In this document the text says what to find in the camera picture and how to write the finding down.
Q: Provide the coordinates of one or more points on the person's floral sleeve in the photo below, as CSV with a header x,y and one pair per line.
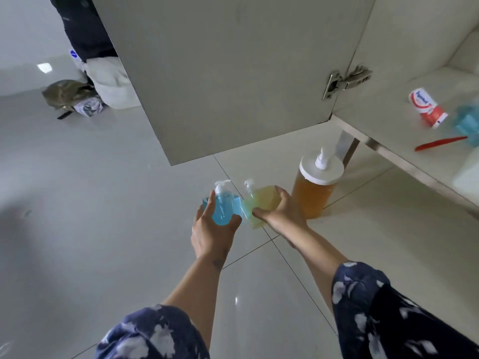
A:
x,y
385,317
153,334

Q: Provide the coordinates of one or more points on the person's right floral sleeve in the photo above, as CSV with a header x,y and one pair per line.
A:
x,y
385,317

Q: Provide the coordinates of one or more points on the person's left thumb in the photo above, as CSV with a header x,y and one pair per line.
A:
x,y
235,223

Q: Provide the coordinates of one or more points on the yellow liquid pump bottle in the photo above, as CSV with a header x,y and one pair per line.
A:
x,y
258,201

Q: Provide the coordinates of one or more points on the person's right forearm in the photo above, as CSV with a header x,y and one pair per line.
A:
x,y
318,257

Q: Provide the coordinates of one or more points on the blue liquid pump bottle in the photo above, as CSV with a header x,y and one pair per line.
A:
x,y
223,207

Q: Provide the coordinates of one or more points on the large orange liquid pump bottle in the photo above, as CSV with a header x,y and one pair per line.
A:
x,y
312,190

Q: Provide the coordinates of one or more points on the red toothbrush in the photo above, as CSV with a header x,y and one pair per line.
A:
x,y
439,143

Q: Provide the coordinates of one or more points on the person's left floral sleeve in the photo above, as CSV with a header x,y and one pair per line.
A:
x,y
153,334

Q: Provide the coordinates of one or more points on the white red toothpaste tube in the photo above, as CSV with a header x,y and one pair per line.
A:
x,y
427,107

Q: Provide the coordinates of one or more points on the white cloth bag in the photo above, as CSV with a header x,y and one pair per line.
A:
x,y
112,84

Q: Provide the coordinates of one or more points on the metal cabinet leg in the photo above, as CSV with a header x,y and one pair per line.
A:
x,y
346,147

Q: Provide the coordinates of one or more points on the beige cabinet door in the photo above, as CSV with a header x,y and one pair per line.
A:
x,y
232,70

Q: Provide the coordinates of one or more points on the beige cabinet body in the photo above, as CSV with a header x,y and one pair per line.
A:
x,y
404,52

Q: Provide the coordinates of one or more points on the person's right hand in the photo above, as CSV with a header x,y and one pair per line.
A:
x,y
286,220

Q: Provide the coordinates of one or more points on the olive green bag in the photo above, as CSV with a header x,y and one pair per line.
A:
x,y
67,93

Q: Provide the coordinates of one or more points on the person's left forearm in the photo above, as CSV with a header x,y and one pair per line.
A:
x,y
200,291

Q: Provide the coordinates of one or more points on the teal plastic item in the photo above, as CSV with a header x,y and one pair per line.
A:
x,y
468,123

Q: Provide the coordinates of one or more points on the grey crumpled plastic bag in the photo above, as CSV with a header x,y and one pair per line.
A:
x,y
89,106

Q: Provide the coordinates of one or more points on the metal cabinet hinge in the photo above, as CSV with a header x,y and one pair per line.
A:
x,y
346,81

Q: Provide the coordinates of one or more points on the person's left hand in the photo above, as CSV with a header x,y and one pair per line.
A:
x,y
211,239

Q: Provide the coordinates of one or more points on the person's right thumb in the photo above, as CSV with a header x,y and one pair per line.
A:
x,y
262,213

